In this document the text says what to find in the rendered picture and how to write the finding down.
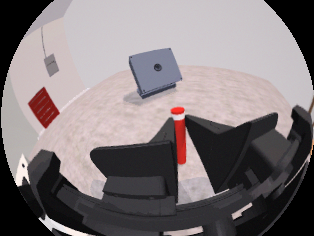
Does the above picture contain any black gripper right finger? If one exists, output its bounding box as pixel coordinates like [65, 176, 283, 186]
[185, 113, 278, 194]

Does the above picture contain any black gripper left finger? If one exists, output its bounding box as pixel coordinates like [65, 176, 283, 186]
[89, 118, 178, 203]

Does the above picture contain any red peg with white band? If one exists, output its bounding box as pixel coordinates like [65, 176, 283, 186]
[170, 107, 186, 165]

